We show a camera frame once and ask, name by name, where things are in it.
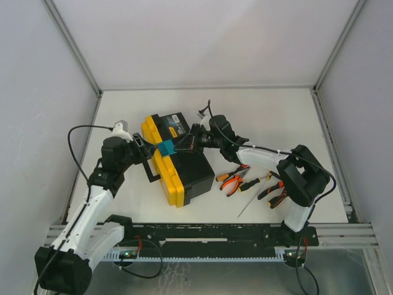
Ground yellow black plastic toolbox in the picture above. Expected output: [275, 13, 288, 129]
[141, 112, 215, 208]

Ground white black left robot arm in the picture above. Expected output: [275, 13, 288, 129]
[33, 131, 157, 294]

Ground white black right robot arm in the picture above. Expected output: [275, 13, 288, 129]
[174, 115, 337, 233]

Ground orange needle nose pliers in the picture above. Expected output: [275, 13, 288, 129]
[220, 169, 249, 197]

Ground black orange long screwdriver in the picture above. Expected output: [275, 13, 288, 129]
[238, 176, 270, 192]

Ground thin metal rod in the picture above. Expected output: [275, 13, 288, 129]
[237, 180, 267, 218]

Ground yellow black small screwdriver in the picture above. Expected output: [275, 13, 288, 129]
[266, 170, 281, 180]

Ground black orange combination pliers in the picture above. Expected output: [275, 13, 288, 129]
[257, 181, 288, 209]

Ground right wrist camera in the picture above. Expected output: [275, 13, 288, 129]
[197, 112, 209, 121]

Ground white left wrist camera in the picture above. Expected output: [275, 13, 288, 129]
[111, 120, 133, 143]

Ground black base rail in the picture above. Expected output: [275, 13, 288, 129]
[121, 223, 319, 248]

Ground left base black cable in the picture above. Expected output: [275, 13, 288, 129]
[118, 241, 163, 280]

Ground base black cable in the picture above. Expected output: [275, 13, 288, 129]
[293, 171, 337, 295]
[118, 241, 163, 280]

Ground grey cable duct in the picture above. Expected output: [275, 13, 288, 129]
[101, 249, 286, 262]

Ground right base black cable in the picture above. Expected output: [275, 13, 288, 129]
[293, 171, 337, 295]

